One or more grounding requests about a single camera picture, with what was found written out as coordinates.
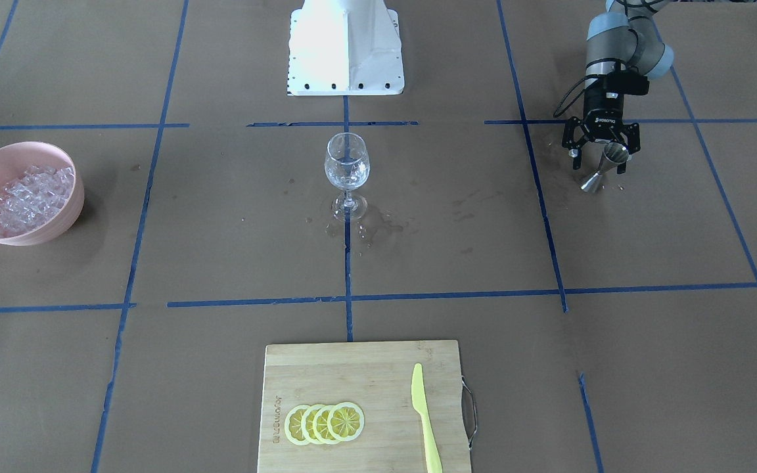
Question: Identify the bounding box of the lemon slice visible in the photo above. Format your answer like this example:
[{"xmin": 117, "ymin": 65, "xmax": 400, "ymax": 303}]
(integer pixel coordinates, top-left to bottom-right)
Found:
[
  {"xmin": 300, "ymin": 404, "xmax": 324, "ymax": 444},
  {"xmin": 285, "ymin": 405, "xmax": 310, "ymax": 445},
  {"xmin": 312, "ymin": 405, "xmax": 338, "ymax": 444},
  {"xmin": 327, "ymin": 401, "xmax": 365, "ymax": 442}
]

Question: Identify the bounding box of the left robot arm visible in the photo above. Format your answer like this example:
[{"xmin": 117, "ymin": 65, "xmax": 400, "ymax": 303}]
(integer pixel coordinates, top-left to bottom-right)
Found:
[{"xmin": 555, "ymin": 1, "xmax": 675, "ymax": 174}]

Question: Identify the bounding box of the clear wine glass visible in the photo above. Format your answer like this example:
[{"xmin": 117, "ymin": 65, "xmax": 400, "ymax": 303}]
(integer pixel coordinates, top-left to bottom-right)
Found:
[{"xmin": 324, "ymin": 132, "xmax": 371, "ymax": 222}]

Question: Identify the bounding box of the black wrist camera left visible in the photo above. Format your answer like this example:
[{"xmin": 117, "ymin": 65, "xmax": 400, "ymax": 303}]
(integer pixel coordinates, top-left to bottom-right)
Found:
[{"xmin": 602, "ymin": 70, "xmax": 650, "ymax": 96}]

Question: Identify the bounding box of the pink bowl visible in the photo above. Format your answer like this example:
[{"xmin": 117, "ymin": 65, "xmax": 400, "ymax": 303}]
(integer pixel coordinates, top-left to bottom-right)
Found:
[{"xmin": 0, "ymin": 141, "xmax": 84, "ymax": 246}]

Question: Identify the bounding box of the yellow plastic knife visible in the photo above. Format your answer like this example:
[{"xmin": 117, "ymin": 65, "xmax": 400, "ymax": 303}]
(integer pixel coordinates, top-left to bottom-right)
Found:
[{"xmin": 409, "ymin": 363, "xmax": 444, "ymax": 472}]

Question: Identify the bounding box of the steel double jigger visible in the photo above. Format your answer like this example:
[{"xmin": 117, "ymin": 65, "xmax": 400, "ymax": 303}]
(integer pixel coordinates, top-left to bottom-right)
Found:
[{"xmin": 580, "ymin": 143, "xmax": 631, "ymax": 192}]

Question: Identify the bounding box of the pile of clear ice cubes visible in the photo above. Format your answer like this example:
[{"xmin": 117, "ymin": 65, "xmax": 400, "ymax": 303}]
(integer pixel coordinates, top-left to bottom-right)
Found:
[{"xmin": 0, "ymin": 165, "xmax": 76, "ymax": 238}]

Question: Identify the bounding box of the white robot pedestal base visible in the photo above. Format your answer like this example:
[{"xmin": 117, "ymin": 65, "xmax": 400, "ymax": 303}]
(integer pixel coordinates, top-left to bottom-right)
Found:
[{"xmin": 287, "ymin": 1, "xmax": 405, "ymax": 97}]

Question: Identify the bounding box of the bamboo cutting board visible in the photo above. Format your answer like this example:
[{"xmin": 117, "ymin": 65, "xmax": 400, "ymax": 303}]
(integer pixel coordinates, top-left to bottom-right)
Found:
[{"xmin": 256, "ymin": 340, "xmax": 472, "ymax": 472}]

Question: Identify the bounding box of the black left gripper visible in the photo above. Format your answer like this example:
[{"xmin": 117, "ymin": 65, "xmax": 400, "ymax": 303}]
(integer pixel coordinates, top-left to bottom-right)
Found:
[{"xmin": 562, "ymin": 73, "xmax": 641, "ymax": 175}]

